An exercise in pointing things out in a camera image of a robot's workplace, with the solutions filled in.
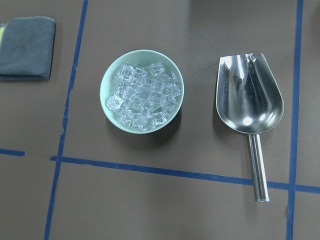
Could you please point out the metal ice scoop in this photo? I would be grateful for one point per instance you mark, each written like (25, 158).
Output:
(248, 101)

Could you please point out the grey folded cloth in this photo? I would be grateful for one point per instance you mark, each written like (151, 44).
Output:
(26, 48)

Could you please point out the green bowl of ice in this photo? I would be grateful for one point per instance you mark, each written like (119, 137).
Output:
(142, 91)

